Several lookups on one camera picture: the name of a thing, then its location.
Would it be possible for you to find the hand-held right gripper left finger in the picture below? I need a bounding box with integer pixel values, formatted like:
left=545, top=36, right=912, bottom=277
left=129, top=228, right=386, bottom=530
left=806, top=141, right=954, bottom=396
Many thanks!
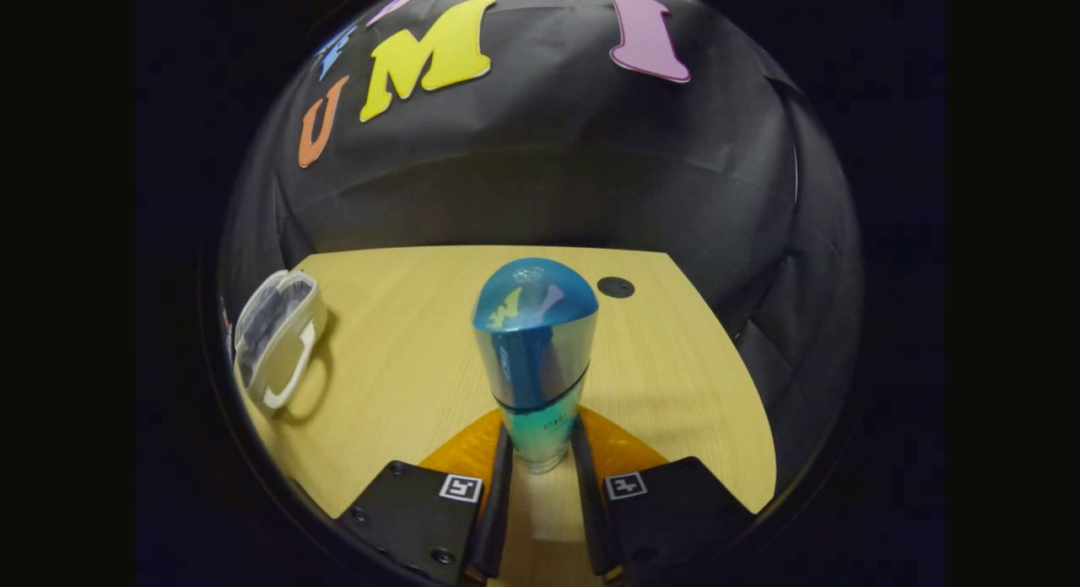
left=336, top=406, right=516, bottom=587

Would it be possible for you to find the white suitcase with grey lining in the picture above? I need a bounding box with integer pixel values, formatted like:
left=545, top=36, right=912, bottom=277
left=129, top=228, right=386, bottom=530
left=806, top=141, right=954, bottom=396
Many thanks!
left=233, top=269, right=329, bottom=417

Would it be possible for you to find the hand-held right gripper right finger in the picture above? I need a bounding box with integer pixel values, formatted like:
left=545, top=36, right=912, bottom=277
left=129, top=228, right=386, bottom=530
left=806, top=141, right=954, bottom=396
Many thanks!
left=570, top=406, right=758, bottom=587

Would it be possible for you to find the black backdrop cloth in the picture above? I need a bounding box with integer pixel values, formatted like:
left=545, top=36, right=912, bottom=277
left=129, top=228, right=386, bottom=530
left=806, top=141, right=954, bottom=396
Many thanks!
left=221, top=0, right=863, bottom=487

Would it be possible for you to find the blue skin care bottle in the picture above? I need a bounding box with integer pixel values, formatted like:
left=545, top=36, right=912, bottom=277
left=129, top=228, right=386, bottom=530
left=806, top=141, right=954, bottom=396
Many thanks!
left=471, top=257, right=599, bottom=475

